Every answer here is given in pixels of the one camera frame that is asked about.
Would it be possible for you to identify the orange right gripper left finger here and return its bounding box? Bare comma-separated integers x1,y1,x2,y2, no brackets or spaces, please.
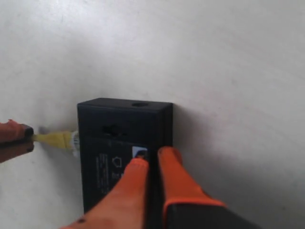
64,150,149,229

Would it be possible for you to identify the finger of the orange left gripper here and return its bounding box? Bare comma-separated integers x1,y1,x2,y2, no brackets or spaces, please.
0,119,34,144
0,141,34,163

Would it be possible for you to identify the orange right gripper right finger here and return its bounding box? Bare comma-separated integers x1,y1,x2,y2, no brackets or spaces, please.
158,146,258,229

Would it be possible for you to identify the yellow ethernet cable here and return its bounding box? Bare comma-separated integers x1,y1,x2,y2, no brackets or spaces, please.
32,130,81,158

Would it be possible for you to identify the small black network box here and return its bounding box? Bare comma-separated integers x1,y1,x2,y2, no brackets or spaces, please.
77,98,173,211

